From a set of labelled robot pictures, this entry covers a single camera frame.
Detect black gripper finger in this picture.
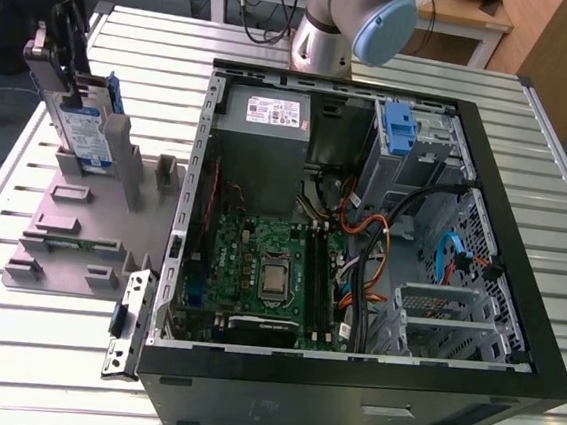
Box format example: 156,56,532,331
23,4,68,65
55,3,97,109

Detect hard disk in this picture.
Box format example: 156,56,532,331
26,63,128,177

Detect blue data wire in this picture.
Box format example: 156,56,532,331
433,230,476,288

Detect orange power wire black plug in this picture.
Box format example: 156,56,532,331
444,252,506,290

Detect metal disk bay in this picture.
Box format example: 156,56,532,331
367,279,531,370

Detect grey plastic parts rack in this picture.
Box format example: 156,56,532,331
0,105,193,307

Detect green RAM stick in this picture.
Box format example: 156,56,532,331
44,233,111,253

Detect grey power supply unit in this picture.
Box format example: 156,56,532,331
207,83,316,223

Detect metal expansion slot latch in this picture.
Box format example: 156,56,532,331
99,264,153,384

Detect green motherboard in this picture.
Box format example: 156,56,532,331
173,207,364,356

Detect black CPU socket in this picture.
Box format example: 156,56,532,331
252,250,301,311

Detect silver CPU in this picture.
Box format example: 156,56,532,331
257,263,292,299

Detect black RAM slot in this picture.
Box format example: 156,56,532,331
296,220,329,342
309,221,345,344

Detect blue drive bay latch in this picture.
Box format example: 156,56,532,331
379,101,420,157

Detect black graphics card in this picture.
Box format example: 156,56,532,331
210,310,302,352

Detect metal optical drive cage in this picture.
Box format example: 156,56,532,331
356,94,481,226

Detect black open PC case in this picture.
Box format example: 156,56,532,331
130,52,567,425

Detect yellow black supply wires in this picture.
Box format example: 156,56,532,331
292,166,364,226

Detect orange wire bundle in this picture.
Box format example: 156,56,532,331
329,210,398,314

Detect black cable bundle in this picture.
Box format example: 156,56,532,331
342,174,471,363

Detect wooden desk white frame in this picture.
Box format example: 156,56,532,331
408,0,517,71

